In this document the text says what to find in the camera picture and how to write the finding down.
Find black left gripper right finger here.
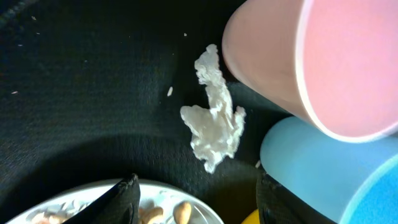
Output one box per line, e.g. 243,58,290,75
256,172,335,224

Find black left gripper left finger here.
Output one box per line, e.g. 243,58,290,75
63,174,141,224

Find peanut and rice scraps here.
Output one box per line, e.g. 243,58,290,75
28,201,192,224

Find grey round plate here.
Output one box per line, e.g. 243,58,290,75
6,179,223,224

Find small white tissue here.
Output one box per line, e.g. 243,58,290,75
180,44,246,174

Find yellow plastic bowl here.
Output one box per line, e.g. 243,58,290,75
241,209,260,224

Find blue plastic cup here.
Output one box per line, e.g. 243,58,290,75
260,117,397,224

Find round black tray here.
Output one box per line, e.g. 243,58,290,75
1,0,287,223

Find pink plastic cup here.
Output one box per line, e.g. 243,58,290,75
222,0,397,142

